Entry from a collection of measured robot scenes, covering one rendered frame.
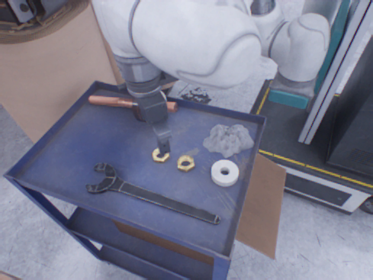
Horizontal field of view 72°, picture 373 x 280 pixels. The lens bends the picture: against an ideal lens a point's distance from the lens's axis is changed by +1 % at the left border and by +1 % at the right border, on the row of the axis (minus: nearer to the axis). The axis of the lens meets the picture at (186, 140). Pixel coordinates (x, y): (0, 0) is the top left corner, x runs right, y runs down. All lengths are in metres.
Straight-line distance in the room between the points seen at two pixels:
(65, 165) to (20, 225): 1.14
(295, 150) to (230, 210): 0.93
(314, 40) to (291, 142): 0.67
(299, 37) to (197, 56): 0.79
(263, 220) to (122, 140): 0.47
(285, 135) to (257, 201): 0.87
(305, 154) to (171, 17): 1.29
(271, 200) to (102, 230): 0.64
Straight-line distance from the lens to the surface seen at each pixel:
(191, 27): 0.32
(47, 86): 1.08
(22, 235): 1.89
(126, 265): 1.43
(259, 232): 0.75
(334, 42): 1.22
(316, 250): 1.65
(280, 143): 1.54
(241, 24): 0.32
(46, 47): 1.01
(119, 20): 0.42
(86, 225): 1.13
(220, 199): 0.67
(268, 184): 0.82
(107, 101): 0.90
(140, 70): 0.49
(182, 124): 0.82
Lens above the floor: 1.47
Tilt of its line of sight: 50 degrees down
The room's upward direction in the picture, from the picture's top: 5 degrees counter-clockwise
